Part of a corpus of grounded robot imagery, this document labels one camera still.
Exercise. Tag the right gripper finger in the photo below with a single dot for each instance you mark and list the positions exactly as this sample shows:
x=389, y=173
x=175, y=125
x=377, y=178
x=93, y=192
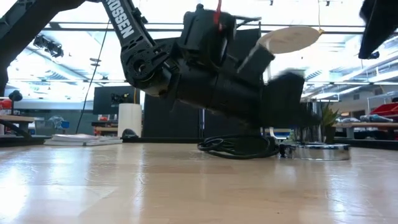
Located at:
x=379, y=21

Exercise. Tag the chrome lamp base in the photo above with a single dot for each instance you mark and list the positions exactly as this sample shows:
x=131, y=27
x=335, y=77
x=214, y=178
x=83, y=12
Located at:
x=317, y=152

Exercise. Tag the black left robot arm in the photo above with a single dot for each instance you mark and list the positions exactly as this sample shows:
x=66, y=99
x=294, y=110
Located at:
x=136, y=53

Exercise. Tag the white round hanging disc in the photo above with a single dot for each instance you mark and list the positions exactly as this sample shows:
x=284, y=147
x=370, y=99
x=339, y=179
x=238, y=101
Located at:
x=292, y=39

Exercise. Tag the white cylinder container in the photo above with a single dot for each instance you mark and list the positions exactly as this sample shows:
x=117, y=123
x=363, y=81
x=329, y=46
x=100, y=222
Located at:
x=130, y=119

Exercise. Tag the wooden workbench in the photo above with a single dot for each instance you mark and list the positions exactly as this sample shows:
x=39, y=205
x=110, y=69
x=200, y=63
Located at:
x=15, y=118
x=367, y=125

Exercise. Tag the potted green succulent plant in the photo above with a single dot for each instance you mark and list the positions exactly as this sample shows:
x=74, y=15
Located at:
x=329, y=119

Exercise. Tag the black computer monitor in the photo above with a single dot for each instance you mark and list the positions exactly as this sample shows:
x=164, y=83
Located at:
x=105, y=99

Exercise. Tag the small blue box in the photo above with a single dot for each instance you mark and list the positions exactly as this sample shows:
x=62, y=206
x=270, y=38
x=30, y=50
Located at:
x=64, y=124

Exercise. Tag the black ceiling spotlight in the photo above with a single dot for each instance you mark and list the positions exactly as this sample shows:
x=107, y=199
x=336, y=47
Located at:
x=49, y=46

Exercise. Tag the black desk lamp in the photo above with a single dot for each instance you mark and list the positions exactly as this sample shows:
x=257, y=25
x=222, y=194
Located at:
x=15, y=96

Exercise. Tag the small red object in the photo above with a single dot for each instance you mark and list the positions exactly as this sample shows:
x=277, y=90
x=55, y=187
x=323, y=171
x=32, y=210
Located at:
x=5, y=104

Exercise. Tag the black ceiling camera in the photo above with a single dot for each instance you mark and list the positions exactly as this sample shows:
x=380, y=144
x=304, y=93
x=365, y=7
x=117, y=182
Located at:
x=374, y=55

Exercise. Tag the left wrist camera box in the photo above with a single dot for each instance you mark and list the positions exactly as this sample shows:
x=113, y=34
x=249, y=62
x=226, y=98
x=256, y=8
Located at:
x=256, y=63

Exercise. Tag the black aluminium table frame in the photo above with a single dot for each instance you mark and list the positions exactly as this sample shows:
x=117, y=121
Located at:
x=161, y=140

